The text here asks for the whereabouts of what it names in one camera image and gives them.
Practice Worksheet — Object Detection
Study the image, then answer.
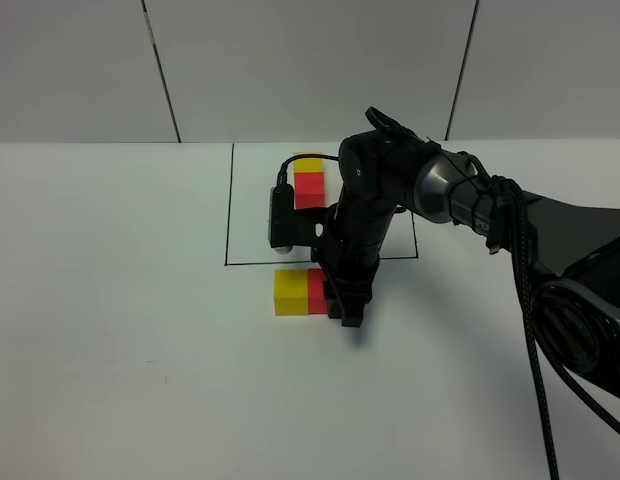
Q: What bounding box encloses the red template cube block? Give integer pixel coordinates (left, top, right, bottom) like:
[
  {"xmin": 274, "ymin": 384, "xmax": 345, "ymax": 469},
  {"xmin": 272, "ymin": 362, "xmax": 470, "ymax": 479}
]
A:
[{"xmin": 294, "ymin": 172, "xmax": 326, "ymax": 210}]

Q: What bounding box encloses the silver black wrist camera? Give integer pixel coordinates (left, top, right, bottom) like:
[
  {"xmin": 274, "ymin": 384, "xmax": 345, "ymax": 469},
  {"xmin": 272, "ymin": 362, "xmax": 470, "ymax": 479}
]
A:
[{"xmin": 268, "ymin": 183, "xmax": 294, "ymax": 255}]

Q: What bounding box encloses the yellow template cube block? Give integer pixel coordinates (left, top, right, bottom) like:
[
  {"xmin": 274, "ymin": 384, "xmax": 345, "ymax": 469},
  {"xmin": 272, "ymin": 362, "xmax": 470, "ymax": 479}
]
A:
[{"xmin": 294, "ymin": 152, "xmax": 324, "ymax": 174}]

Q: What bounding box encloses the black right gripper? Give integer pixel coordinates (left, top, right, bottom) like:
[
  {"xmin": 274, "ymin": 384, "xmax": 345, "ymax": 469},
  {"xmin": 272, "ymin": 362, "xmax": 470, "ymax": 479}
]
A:
[{"xmin": 293, "ymin": 197, "xmax": 395, "ymax": 328}]

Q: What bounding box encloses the black braided cable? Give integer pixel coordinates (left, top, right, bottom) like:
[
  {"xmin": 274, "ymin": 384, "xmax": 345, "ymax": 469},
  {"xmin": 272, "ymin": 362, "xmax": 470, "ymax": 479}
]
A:
[{"xmin": 504, "ymin": 179, "xmax": 564, "ymax": 480}]

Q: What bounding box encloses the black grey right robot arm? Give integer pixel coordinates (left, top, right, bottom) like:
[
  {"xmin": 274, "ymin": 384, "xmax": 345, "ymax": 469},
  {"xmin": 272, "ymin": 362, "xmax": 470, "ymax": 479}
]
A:
[{"xmin": 269, "ymin": 108, "xmax": 620, "ymax": 399}]

